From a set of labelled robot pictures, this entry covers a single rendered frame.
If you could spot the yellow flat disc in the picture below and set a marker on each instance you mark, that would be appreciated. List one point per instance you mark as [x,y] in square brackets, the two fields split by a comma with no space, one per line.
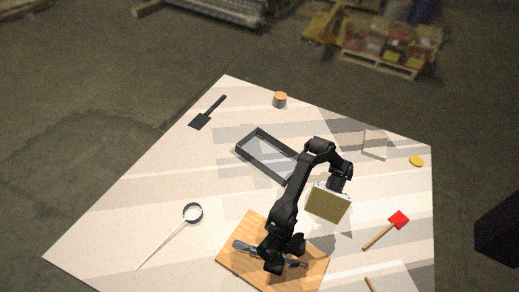
[416,161]

